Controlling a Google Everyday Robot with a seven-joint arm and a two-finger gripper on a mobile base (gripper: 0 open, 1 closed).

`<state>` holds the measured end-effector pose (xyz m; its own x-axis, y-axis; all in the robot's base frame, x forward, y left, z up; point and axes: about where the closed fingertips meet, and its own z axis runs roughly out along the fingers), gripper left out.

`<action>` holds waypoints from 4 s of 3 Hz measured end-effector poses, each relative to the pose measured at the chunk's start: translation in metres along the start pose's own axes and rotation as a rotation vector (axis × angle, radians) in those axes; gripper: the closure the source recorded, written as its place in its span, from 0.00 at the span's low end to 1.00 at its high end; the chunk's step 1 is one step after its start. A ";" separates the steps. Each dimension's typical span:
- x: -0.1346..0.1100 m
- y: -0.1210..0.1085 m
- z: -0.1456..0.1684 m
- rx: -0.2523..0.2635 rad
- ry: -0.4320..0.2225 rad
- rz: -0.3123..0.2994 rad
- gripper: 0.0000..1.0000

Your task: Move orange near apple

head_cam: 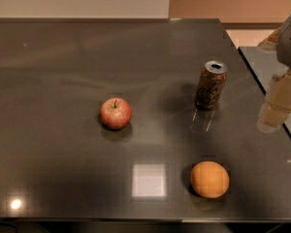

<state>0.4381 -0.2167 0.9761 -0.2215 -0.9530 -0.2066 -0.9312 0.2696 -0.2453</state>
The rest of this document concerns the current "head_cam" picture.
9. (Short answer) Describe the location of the red apple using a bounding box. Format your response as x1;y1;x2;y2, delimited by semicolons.
99;98;132;130

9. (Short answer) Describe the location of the brown soda can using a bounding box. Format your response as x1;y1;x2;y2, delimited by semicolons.
195;60;227;110

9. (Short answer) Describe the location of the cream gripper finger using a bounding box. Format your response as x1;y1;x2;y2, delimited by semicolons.
257;69;291;133

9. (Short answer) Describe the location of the orange fruit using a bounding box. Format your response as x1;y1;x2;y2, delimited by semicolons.
190;161;230;198

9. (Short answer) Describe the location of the grey side table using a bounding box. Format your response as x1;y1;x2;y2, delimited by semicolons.
239;47;291;139

